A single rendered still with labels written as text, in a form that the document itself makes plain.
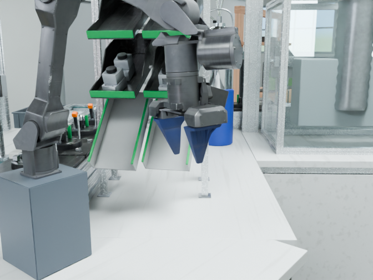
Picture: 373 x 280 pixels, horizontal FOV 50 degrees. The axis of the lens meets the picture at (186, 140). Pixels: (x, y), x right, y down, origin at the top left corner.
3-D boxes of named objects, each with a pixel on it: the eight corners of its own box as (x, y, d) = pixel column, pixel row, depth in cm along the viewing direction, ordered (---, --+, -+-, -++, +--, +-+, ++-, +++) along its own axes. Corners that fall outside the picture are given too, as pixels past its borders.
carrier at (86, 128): (102, 143, 162) (101, 113, 159) (43, 143, 163) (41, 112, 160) (114, 131, 186) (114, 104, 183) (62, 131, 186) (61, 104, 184)
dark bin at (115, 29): (133, 39, 107) (129, 11, 103) (87, 39, 110) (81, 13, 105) (158, 3, 129) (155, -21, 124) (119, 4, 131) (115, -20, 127)
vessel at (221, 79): (233, 90, 191) (235, 6, 183) (203, 90, 191) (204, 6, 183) (231, 87, 204) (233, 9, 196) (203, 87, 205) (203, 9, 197)
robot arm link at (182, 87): (193, 74, 61) (227, 70, 63) (144, 72, 77) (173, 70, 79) (196, 128, 62) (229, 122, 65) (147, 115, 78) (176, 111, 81)
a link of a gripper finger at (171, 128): (160, 120, 74) (188, 116, 77) (152, 118, 77) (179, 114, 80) (163, 156, 75) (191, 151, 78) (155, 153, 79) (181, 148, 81)
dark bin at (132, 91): (135, 99, 111) (130, 75, 106) (90, 98, 113) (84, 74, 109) (159, 54, 132) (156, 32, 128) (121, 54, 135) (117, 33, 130)
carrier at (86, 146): (86, 160, 138) (84, 124, 136) (16, 159, 139) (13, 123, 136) (102, 144, 162) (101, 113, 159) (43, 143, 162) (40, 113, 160)
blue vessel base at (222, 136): (233, 146, 196) (235, 90, 190) (201, 146, 196) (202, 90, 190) (231, 139, 211) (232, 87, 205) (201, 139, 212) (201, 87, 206)
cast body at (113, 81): (117, 96, 112) (112, 74, 107) (103, 95, 113) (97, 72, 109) (131, 81, 118) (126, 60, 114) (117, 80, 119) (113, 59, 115)
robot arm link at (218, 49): (159, 1, 65) (230, -7, 60) (179, 6, 72) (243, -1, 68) (164, 73, 67) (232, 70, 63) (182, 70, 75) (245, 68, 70)
